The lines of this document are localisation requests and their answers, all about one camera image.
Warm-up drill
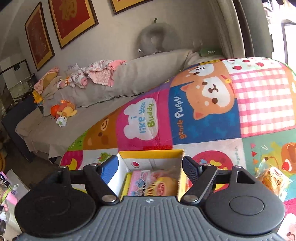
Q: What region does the grey sofa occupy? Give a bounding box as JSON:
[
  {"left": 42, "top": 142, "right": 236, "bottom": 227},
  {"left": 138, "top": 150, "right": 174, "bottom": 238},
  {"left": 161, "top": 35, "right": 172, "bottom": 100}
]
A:
[{"left": 2, "top": 49, "right": 226, "bottom": 163}]

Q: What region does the black framed glass cabinet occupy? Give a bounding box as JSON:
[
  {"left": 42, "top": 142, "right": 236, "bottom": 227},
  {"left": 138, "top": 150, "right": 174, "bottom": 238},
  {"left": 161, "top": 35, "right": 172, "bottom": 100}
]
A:
[{"left": 0, "top": 59, "right": 39, "bottom": 116}]

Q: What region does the red framed picture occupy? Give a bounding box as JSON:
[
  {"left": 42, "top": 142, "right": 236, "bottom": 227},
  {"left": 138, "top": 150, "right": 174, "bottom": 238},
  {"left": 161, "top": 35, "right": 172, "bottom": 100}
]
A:
[
  {"left": 109, "top": 0, "right": 156, "bottom": 15},
  {"left": 48, "top": 0, "right": 99, "bottom": 49},
  {"left": 24, "top": 2, "right": 55, "bottom": 72}
]

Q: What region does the green digital clock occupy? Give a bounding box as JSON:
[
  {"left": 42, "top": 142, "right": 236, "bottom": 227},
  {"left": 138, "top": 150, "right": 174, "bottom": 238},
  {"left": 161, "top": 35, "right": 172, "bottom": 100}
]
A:
[{"left": 200, "top": 47, "right": 223, "bottom": 57}]

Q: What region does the bread bun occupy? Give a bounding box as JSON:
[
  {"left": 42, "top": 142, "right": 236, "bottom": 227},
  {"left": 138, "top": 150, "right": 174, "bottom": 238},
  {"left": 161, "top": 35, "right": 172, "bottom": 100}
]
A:
[
  {"left": 150, "top": 171, "right": 181, "bottom": 197},
  {"left": 254, "top": 160, "right": 294, "bottom": 203}
]

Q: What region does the black window frame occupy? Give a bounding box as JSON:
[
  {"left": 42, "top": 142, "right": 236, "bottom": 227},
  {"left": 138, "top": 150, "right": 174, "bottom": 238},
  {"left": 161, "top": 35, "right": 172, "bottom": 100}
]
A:
[{"left": 264, "top": 0, "right": 296, "bottom": 70}]

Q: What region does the pink baby clothes pile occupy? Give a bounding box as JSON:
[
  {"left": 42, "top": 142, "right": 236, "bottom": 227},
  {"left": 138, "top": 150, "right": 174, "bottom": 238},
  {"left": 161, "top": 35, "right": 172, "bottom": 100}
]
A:
[{"left": 85, "top": 60, "right": 127, "bottom": 88}]

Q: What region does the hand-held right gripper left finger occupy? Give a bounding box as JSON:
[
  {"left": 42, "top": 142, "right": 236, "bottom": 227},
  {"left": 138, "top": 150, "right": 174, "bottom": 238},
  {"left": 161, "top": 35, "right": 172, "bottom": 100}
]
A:
[{"left": 49, "top": 155, "right": 121, "bottom": 206}]

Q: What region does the small patterned baby garment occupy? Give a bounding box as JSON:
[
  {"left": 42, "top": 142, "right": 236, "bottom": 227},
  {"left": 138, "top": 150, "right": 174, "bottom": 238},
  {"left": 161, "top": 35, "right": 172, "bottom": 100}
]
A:
[{"left": 57, "top": 69, "right": 89, "bottom": 90}]

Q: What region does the white side table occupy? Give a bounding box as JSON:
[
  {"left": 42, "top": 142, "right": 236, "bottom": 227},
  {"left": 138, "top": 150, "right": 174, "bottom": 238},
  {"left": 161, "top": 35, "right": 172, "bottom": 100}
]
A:
[{"left": 0, "top": 169, "right": 31, "bottom": 241}]

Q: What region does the grey curtain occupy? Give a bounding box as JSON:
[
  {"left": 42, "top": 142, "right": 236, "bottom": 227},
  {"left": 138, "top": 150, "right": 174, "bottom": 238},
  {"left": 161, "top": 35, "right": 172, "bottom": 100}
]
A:
[{"left": 216, "top": 0, "right": 274, "bottom": 61}]

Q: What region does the pink folded cloth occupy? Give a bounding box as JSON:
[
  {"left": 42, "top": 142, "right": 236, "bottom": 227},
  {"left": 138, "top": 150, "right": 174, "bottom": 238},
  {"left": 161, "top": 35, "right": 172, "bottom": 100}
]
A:
[{"left": 33, "top": 67, "right": 60, "bottom": 94}]

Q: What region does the yellow cardboard box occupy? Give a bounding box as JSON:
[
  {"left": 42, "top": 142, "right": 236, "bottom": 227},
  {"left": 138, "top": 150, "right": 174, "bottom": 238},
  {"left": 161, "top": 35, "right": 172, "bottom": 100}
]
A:
[{"left": 105, "top": 149, "right": 193, "bottom": 202}]

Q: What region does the colourful cartoon play mat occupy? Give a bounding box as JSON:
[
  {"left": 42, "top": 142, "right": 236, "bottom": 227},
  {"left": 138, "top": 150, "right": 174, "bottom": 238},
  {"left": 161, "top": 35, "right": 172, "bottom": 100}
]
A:
[{"left": 59, "top": 57, "right": 296, "bottom": 241}]

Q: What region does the pink stationery pack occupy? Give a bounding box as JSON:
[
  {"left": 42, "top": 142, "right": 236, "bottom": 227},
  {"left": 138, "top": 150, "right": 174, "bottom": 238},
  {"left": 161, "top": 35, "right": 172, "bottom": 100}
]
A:
[{"left": 120, "top": 170, "right": 154, "bottom": 197}]

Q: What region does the orange plush toy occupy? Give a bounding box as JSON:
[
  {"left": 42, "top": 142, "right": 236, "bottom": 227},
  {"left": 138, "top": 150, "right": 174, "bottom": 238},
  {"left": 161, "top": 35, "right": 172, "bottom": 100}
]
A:
[{"left": 50, "top": 100, "right": 78, "bottom": 119}]

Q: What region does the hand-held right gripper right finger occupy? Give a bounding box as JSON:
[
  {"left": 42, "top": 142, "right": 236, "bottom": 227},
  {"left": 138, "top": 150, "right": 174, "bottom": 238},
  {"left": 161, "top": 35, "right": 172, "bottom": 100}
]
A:
[{"left": 180, "top": 156, "right": 258, "bottom": 206}]

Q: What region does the grey neck pillow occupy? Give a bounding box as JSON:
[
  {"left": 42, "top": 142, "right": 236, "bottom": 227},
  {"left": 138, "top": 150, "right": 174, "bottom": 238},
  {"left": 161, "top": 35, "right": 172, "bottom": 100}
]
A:
[{"left": 136, "top": 19, "right": 184, "bottom": 56}]

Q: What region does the small white green plush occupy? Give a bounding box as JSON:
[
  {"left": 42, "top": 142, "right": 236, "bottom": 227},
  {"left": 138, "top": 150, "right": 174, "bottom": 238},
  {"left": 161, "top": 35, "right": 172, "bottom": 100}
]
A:
[{"left": 56, "top": 116, "right": 68, "bottom": 128}]

